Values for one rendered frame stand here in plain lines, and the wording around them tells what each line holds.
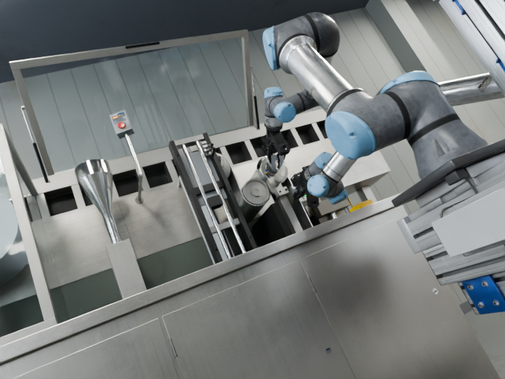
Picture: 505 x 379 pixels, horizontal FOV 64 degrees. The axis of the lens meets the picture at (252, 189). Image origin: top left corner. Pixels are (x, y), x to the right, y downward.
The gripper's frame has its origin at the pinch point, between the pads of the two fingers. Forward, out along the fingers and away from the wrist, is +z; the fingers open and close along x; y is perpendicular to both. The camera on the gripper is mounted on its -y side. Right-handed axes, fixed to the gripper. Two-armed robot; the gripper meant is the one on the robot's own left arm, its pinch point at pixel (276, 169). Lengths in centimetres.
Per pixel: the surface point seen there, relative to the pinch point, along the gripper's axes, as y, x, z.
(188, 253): 13, 42, 38
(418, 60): 158, -268, 18
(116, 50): 60, 47, -48
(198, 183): -4.6, 38.3, -6.6
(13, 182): 0, 97, -23
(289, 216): -17.2, 4.7, 13.8
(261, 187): -0.5, 8.7, 6.3
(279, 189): -9.1, 4.8, 4.2
